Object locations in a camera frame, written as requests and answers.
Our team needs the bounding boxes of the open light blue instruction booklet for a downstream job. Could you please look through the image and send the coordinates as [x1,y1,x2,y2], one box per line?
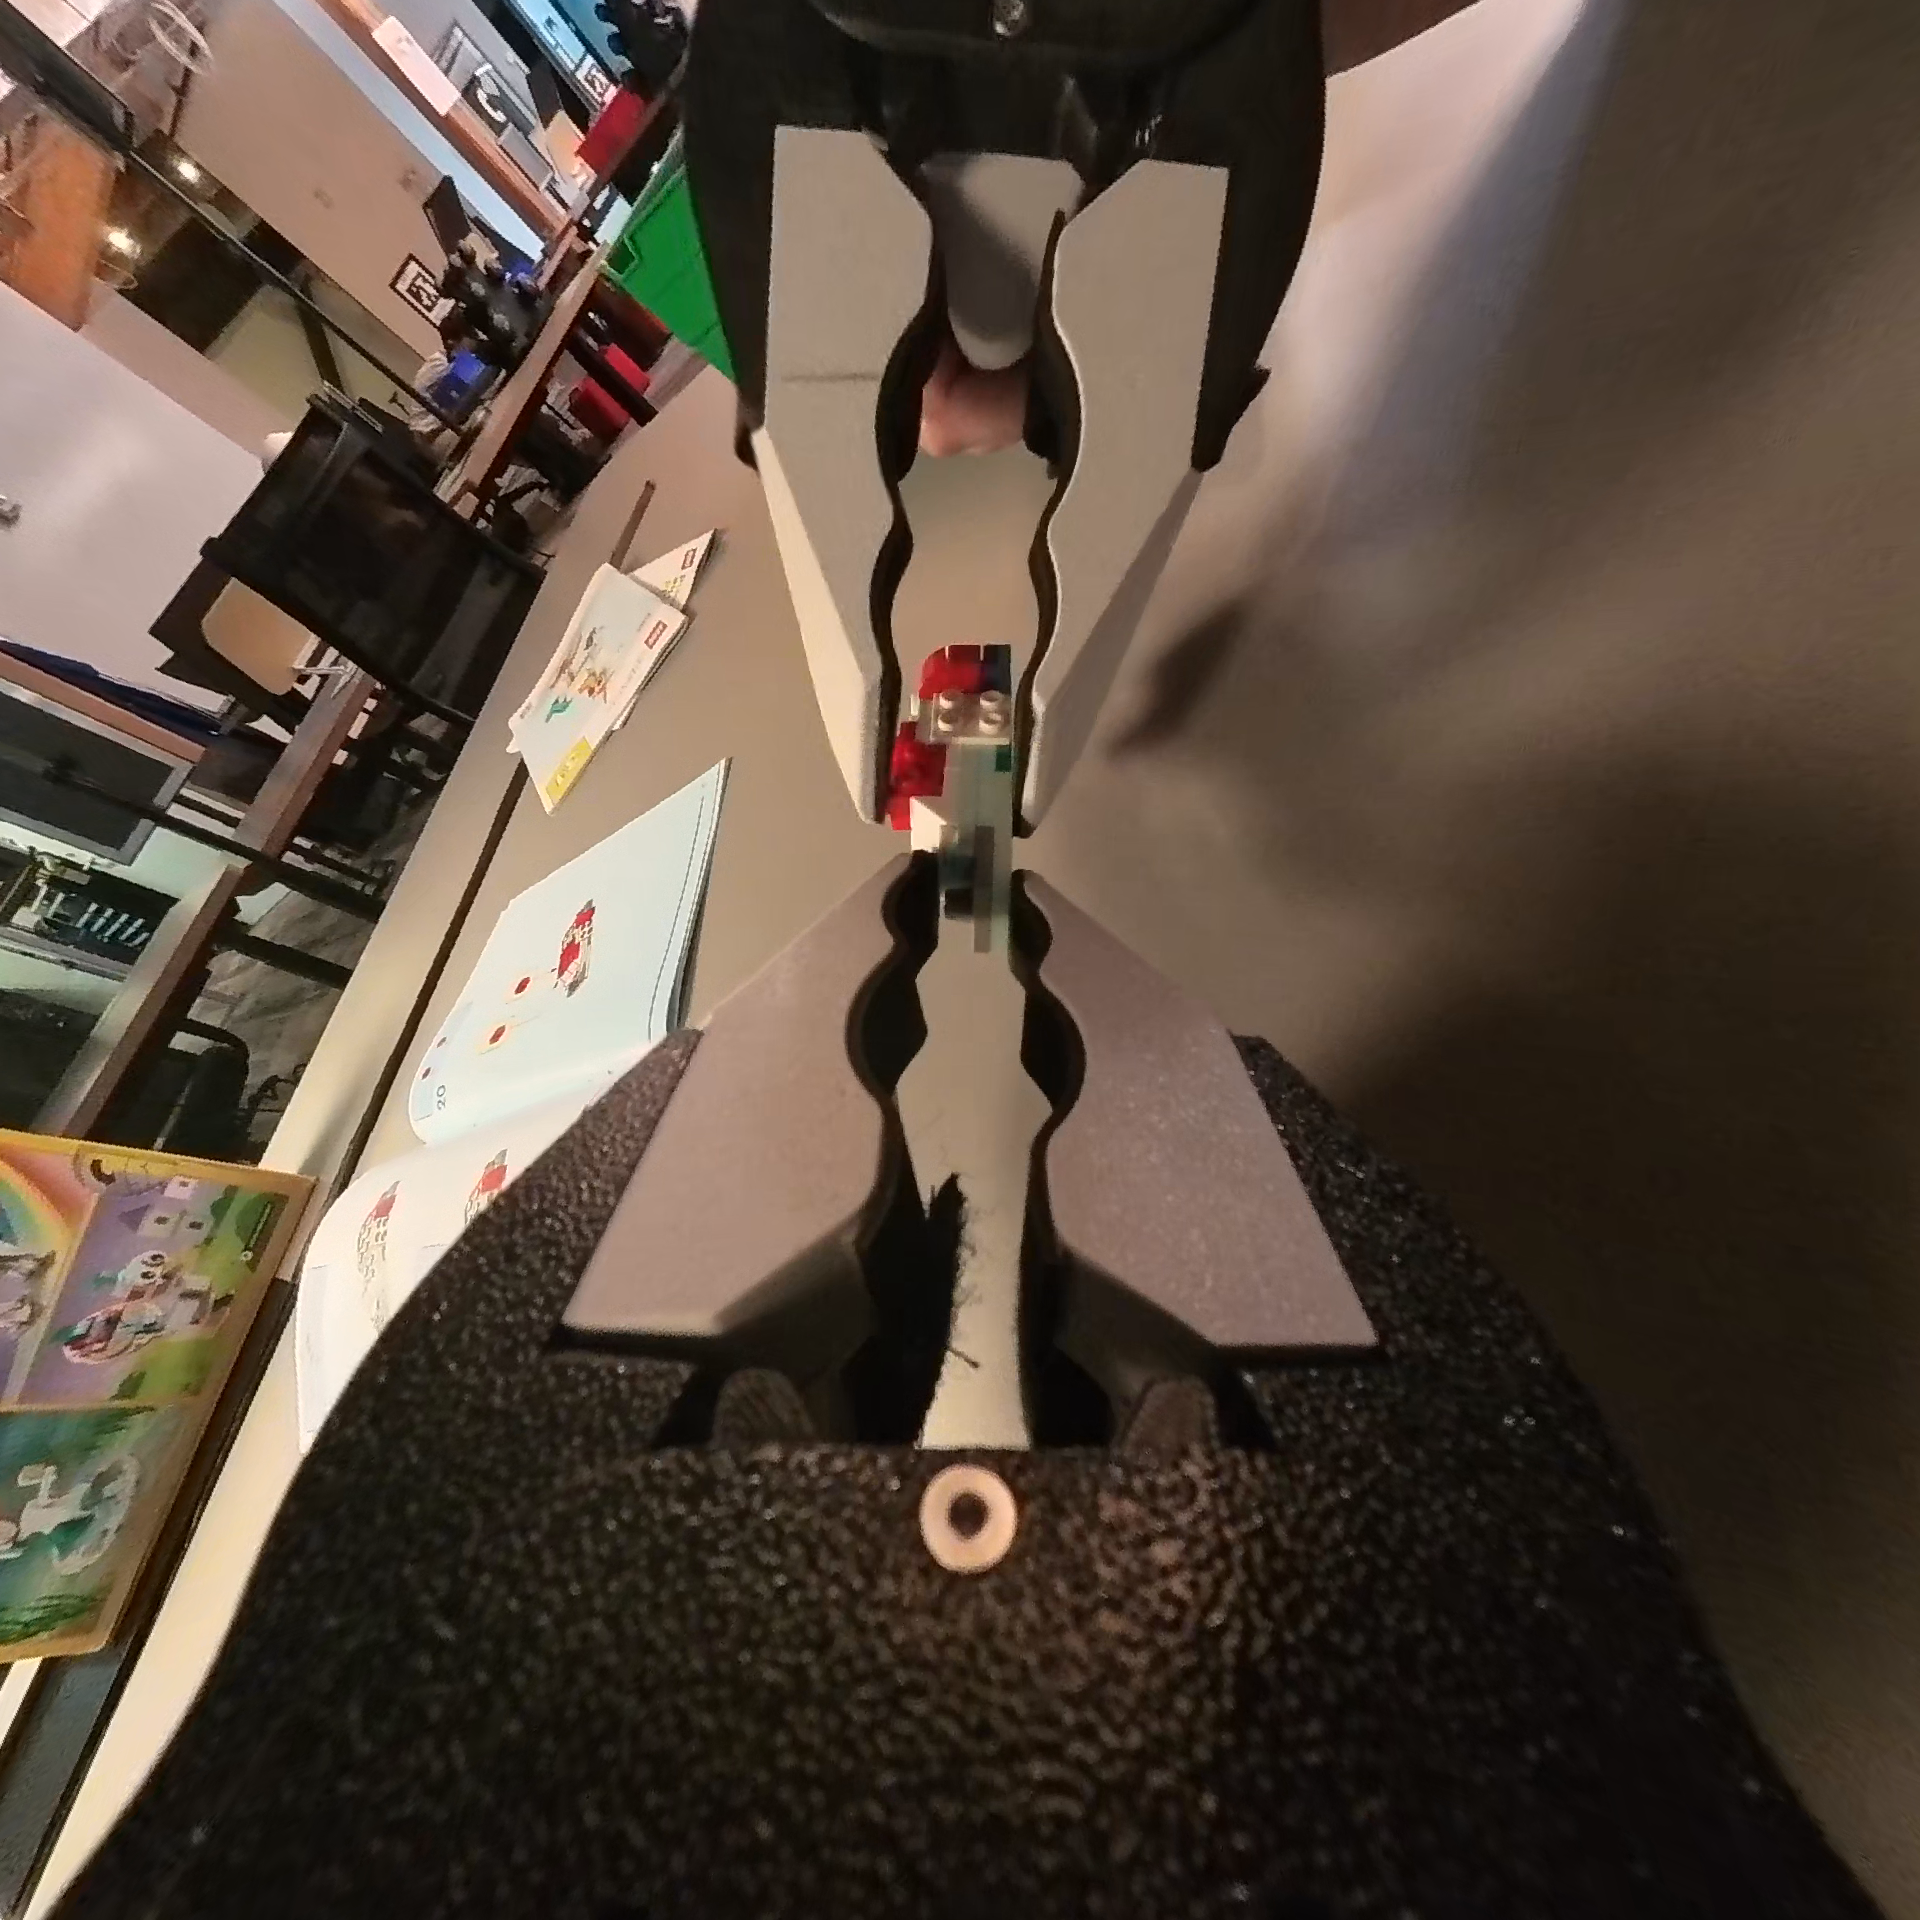
[295,757,732,1450]

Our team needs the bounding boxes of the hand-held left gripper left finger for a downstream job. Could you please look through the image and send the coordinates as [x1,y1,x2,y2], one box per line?
[559,861,963,1354]

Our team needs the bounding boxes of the green stacked plastic bins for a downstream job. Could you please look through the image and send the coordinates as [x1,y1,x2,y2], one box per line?
[608,158,741,385]

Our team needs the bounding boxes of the white red green lego model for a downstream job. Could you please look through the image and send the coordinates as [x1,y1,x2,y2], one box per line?
[882,643,1028,963]

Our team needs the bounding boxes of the colourful yellow lego box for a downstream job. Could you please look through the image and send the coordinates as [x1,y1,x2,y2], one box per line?
[0,1132,319,1660]

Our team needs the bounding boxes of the black mesh office chair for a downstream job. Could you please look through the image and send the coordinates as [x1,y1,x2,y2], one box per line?
[152,392,549,723]

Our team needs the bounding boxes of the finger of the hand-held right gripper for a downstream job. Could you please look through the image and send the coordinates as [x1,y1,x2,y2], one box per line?
[1020,158,1239,846]
[737,124,943,830]

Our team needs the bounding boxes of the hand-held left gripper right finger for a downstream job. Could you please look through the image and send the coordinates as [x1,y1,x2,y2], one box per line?
[1008,867,1384,1443]

